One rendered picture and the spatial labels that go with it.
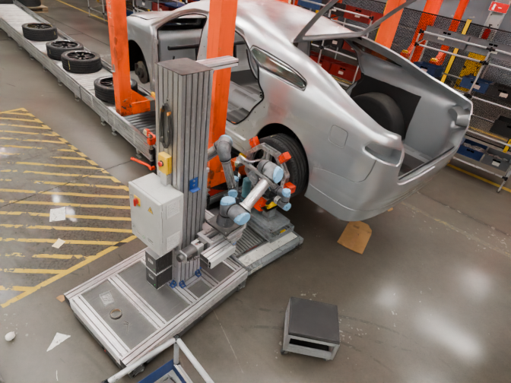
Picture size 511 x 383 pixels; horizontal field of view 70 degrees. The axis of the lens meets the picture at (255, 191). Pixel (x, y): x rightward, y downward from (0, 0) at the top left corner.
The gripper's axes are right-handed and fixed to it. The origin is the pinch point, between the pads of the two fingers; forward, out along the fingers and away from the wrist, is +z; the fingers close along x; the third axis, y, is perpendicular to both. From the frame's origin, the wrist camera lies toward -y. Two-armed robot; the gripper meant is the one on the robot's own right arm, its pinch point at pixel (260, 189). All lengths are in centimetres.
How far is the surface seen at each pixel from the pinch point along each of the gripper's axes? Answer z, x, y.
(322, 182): -39, -39, 15
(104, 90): 358, -18, -36
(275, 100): 34, -43, 65
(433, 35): 45, -390, 86
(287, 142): 9, -41, 32
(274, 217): 8, -40, -61
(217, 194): 73, -11, -57
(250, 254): -7, 9, -75
